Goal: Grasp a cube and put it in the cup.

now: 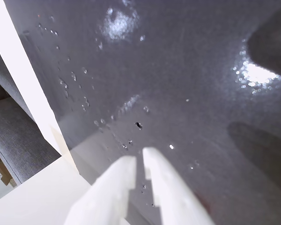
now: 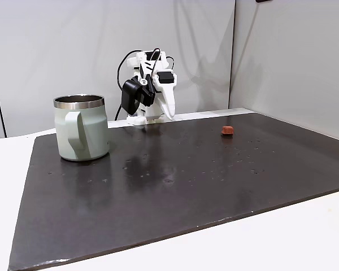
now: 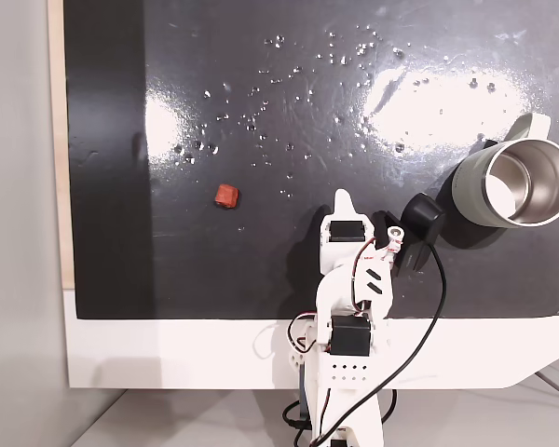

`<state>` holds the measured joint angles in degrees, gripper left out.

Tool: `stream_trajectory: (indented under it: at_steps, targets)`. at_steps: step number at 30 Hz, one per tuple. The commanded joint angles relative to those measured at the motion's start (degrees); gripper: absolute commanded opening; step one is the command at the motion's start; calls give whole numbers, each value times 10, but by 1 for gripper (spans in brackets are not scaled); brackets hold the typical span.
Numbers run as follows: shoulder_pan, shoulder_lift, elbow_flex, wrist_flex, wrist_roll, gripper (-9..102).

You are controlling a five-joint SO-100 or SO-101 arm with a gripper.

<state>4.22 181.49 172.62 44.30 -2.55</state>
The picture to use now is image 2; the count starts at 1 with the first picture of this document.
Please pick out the small red cube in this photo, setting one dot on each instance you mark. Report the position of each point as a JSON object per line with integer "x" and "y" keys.
{"x": 227, "y": 130}

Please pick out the black oval camera box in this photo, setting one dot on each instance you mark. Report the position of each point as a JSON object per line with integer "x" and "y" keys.
{"x": 130, "y": 96}

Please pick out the black overhead fixture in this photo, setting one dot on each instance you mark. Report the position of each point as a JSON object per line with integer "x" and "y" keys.
{"x": 263, "y": 0}

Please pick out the pale green steel mug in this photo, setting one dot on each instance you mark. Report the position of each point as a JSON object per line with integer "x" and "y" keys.
{"x": 84, "y": 132}

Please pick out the black rubber mat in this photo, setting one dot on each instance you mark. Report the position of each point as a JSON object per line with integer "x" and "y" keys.
{"x": 164, "y": 180}

